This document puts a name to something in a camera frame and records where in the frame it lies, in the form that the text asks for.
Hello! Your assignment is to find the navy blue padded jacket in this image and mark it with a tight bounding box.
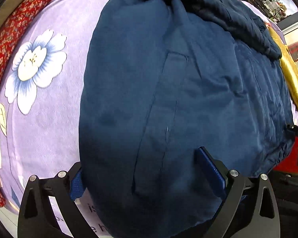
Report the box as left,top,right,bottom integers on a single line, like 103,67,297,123
79,0,294,237

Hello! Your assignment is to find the golden yellow shiny garment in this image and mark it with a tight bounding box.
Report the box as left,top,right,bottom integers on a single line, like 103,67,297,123
267,26,298,110

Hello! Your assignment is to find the purple floral bed sheet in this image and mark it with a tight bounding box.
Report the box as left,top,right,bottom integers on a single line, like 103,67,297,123
0,0,298,238

